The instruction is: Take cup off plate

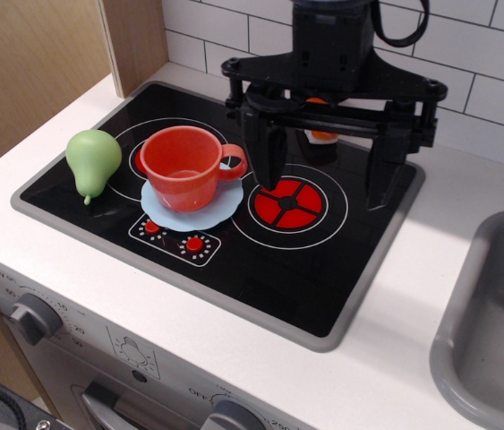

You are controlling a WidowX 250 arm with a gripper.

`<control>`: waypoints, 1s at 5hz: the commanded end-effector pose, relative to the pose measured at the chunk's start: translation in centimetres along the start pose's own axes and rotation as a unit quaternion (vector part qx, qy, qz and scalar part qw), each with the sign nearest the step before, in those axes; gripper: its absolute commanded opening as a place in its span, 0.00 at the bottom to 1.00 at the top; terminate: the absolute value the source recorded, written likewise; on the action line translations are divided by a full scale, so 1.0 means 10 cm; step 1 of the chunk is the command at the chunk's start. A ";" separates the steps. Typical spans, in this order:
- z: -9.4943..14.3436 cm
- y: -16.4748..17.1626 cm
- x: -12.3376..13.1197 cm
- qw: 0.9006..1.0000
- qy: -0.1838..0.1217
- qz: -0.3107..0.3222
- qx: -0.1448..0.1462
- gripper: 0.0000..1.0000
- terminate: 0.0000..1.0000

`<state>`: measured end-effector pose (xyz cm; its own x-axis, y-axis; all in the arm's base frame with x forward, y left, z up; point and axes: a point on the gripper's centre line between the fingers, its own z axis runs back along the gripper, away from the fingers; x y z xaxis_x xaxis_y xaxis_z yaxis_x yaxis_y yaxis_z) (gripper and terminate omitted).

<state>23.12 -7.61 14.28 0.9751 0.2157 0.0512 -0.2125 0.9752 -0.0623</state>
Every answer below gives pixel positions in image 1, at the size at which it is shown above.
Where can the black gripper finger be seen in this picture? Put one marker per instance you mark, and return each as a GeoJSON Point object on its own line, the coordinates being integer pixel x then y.
{"type": "Point", "coordinates": [388, 153]}
{"type": "Point", "coordinates": [265, 142]}

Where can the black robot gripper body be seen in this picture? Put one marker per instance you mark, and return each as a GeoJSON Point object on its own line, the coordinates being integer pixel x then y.
{"type": "Point", "coordinates": [333, 58]}

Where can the red plastic toy cup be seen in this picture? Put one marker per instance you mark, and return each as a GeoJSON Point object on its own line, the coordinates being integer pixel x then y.
{"type": "Point", "coordinates": [185, 163]}

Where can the light blue toy plate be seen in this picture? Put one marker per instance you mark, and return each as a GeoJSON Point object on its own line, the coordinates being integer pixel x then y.
{"type": "Point", "coordinates": [222, 207]}

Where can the salmon sushi toy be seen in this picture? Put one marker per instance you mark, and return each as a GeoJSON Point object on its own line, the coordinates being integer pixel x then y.
{"type": "Point", "coordinates": [319, 137]}

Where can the black toy stovetop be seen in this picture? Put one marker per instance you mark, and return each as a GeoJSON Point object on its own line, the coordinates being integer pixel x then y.
{"type": "Point", "coordinates": [296, 260]}

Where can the green toy pear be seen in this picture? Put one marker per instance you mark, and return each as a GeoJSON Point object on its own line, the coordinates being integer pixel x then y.
{"type": "Point", "coordinates": [93, 156]}

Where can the grey toy sink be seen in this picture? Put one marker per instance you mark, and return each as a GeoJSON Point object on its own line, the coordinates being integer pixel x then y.
{"type": "Point", "coordinates": [467, 353]}

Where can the wooden side panel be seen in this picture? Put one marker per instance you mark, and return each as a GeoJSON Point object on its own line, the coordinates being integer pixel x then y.
{"type": "Point", "coordinates": [51, 52]}

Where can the grey oven knob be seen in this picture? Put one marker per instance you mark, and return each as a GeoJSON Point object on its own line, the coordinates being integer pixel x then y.
{"type": "Point", "coordinates": [228, 415]}

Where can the grey timer knob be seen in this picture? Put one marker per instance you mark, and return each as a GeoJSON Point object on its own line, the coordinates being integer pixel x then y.
{"type": "Point", "coordinates": [34, 319]}

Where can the black device bottom left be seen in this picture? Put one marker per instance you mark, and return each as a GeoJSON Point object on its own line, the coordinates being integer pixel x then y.
{"type": "Point", "coordinates": [18, 413]}

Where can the grey oven door handle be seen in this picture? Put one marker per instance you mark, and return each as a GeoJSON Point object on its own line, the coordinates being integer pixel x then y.
{"type": "Point", "coordinates": [100, 403]}

